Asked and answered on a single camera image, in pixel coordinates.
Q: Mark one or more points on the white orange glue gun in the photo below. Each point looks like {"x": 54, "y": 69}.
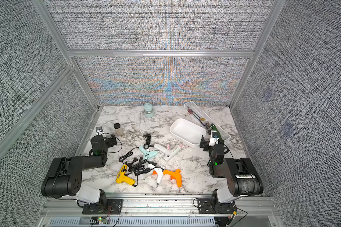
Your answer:
{"x": 157, "y": 171}

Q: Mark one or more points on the clear plastic organizer tray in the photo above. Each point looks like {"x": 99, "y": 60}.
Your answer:
{"x": 205, "y": 120}

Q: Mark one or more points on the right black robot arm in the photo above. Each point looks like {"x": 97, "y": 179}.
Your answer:
{"x": 242, "y": 179}

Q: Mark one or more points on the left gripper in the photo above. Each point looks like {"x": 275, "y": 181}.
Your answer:
{"x": 111, "y": 140}

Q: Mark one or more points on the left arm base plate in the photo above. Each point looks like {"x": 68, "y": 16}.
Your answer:
{"x": 112, "y": 206}

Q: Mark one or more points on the mint green glue gun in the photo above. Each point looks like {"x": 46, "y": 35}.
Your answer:
{"x": 148, "y": 154}

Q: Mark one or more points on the white storage box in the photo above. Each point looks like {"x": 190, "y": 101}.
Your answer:
{"x": 187, "y": 132}

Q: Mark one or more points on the small jar black lid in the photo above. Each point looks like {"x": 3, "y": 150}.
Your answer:
{"x": 118, "y": 129}

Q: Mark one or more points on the yellow glue gun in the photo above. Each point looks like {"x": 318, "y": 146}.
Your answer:
{"x": 122, "y": 177}

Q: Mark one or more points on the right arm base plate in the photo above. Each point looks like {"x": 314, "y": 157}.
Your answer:
{"x": 210, "y": 206}

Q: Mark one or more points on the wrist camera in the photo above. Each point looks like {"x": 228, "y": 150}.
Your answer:
{"x": 213, "y": 138}
{"x": 99, "y": 130}

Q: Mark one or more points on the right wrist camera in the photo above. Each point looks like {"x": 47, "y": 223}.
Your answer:
{"x": 213, "y": 138}

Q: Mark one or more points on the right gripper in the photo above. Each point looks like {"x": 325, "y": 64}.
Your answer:
{"x": 204, "y": 143}

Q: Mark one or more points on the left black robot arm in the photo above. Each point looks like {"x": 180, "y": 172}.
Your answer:
{"x": 63, "y": 180}

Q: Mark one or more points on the white pink glue gun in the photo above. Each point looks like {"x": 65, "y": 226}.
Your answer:
{"x": 168, "y": 154}

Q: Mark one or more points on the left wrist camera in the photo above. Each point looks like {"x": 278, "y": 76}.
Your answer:
{"x": 99, "y": 130}

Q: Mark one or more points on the mint green bottle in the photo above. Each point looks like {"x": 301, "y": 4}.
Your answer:
{"x": 149, "y": 110}

